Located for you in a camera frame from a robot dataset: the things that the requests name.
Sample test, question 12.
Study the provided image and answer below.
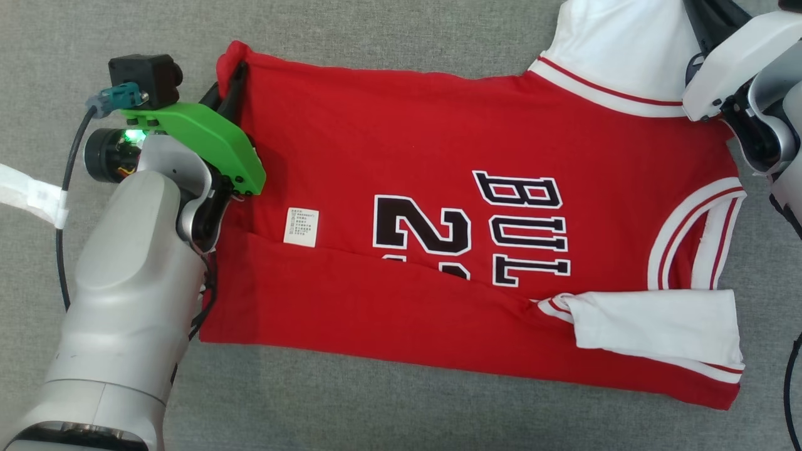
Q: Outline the teal cable connector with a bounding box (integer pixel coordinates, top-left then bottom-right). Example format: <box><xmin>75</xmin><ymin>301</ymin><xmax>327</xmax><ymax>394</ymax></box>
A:
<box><xmin>85</xmin><ymin>81</ymin><xmax>147</xmax><ymax>120</ymax></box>

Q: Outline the white fabric strap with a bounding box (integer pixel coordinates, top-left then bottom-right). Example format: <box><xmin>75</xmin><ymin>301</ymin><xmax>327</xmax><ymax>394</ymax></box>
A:
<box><xmin>0</xmin><ymin>162</ymin><xmax>69</xmax><ymax>230</ymax></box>

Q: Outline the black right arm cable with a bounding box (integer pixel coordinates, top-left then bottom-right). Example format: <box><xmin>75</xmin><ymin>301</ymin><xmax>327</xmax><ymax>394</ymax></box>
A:
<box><xmin>783</xmin><ymin>331</ymin><xmax>802</xmax><ymax>451</ymax></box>

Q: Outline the red jersey with white sleeves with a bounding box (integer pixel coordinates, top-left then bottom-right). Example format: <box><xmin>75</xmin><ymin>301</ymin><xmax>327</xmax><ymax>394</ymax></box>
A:
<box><xmin>199</xmin><ymin>0</ymin><xmax>748</xmax><ymax>412</ymax></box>

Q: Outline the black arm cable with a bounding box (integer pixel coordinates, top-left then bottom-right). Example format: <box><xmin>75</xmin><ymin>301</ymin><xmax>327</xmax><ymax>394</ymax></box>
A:
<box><xmin>783</xmin><ymin>331</ymin><xmax>802</xmax><ymax>451</ymax></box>
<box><xmin>55</xmin><ymin>105</ymin><xmax>98</xmax><ymax>314</ymax></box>

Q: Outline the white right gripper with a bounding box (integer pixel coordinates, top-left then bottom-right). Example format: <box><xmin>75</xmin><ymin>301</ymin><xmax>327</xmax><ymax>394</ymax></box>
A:
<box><xmin>681</xmin><ymin>0</ymin><xmax>802</xmax><ymax>122</ymax></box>

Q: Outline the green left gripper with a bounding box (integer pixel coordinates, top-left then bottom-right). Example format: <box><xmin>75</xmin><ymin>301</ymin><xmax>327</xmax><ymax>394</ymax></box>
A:
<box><xmin>118</xmin><ymin>61</ymin><xmax>268</xmax><ymax>196</ymax></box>

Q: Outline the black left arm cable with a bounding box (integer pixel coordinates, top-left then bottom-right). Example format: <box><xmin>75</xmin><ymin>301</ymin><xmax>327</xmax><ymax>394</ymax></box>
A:
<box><xmin>55</xmin><ymin>105</ymin><xmax>98</xmax><ymax>314</ymax></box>

